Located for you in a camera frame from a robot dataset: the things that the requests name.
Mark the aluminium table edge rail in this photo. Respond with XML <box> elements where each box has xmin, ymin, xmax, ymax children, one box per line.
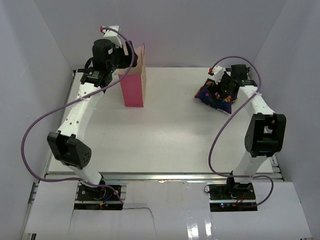
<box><xmin>45</xmin><ymin>172</ymin><xmax>283</xmax><ymax>182</ymax></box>

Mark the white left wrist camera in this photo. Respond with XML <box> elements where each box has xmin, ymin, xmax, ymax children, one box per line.
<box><xmin>100</xmin><ymin>26</ymin><xmax>123</xmax><ymax>48</ymax></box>

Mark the pink paper gift bag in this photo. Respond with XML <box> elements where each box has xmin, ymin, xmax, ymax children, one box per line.
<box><xmin>120</xmin><ymin>42</ymin><xmax>147</xmax><ymax>108</ymax></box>

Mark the purple nut snack bag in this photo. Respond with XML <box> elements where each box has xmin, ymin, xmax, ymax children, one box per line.
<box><xmin>194</xmin><ymin>78</ymin><xmax>237</xmax><ymax>114</ymax></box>

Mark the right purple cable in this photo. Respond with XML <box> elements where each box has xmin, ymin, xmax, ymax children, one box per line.
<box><xmin>208</xmin><ymin>55</ymin><xmax>275</xmax><ymax>208</ymax></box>

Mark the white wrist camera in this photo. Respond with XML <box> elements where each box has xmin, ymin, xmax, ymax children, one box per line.
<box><xmin>208</xmin><ymin>65</ymin><xmax>225</xmax><ymax>84</ymax></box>
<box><xmin>100</xmin><ymin>26</ymin><xmax>123</xmax><ymax>48</ymax></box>

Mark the black corner label left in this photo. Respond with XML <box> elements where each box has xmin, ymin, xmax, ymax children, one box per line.
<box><xmin>75</xmin><ymin>68</ymin><xmax>86</xmax><ymax>73</ymax></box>

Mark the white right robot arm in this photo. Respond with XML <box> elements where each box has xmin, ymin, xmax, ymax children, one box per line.
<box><xmin>207</xmin><ymin>64</ymin><xmax>287</xmax><ymax>200</ymax></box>

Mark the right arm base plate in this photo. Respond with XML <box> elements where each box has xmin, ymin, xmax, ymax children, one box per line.
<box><xmin>203</xmin><ymin>183</ymin><xmax>258</xmax><ymax>213</ymax></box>

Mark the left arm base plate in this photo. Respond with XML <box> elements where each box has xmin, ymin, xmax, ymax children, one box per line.
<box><xmin>74</xmin><ymin>184</ymin><xmax>123</xmax><ymax>211</ymax></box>

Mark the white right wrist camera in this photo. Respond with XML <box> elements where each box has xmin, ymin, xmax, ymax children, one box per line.
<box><xmin>208</xmin><ymin>65</ymin><xmax>225</xmax><ymax>84</ymax></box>

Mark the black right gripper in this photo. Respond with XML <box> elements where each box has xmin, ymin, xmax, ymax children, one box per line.
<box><xmin>206</xmin><ymin>71</ymin><xmax>235</xmax><ymax>105</ymax></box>

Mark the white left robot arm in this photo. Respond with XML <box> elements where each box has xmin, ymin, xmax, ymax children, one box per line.
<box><xmin>47</xmin><ymin>39</ymin><xmax>138</xmax><ymax>200</ymax></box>

